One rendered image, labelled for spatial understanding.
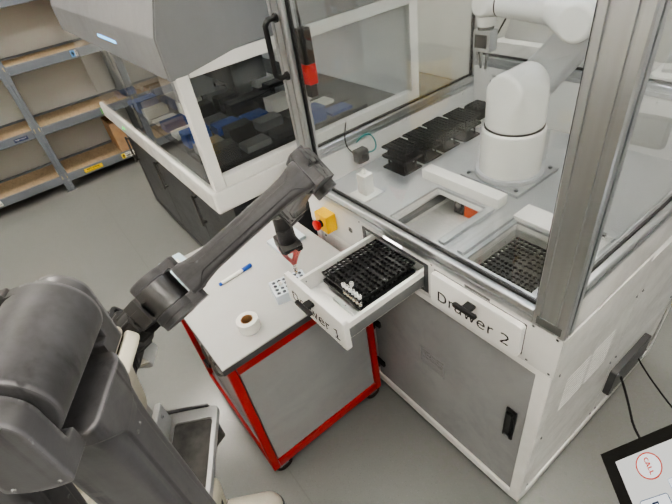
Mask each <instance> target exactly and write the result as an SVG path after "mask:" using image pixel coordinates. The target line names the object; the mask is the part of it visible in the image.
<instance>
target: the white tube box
mask: <svg viewBox="0 0 672 504"><path fill-rule="evenodd" d="M292 274H293V275H294V276H295V277H297V278H300V277H301V276H303V275H305V273H304V272H303V270H302V269H300V270H298V274H295V272H293V273H292ZM278 281H281V282H282V286H279V284H278ZM268 284H269V287H270V290H271V292H272V294H273V296H274V298H275V299H276V301H277V303H278V305H281V304H283V303H286V302H288V301H290V300H292V299H291V298H290V295H289V291H288V288H287V284H286V281H285V277H284V276H283V277H281V278H278V279H276V280H274V281H271V282H269V283H268Z"/></svg>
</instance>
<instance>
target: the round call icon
mask: <svg viewBox="0 0 672 504"><path fill-rule="evenodd" d="M630 458H631V460H632V462H633V465H634V467H635V469H636V471H637V474H638V476H639V478H640V480H641V483H642V485H643V484H646V483H649V482H651V481H654V480H657V479H660V478H662V477H665V476H668V475H669V474H668V472H667V470H666V468H665V466H664V464H663V462H662V460H661V458H660V456H659V454H658V452H657V450H656V448H655V447H654V448H651V449H649V450H646V451H644V452H641V453H639V454H636V455H634V456H631V457H630Z"/></svg>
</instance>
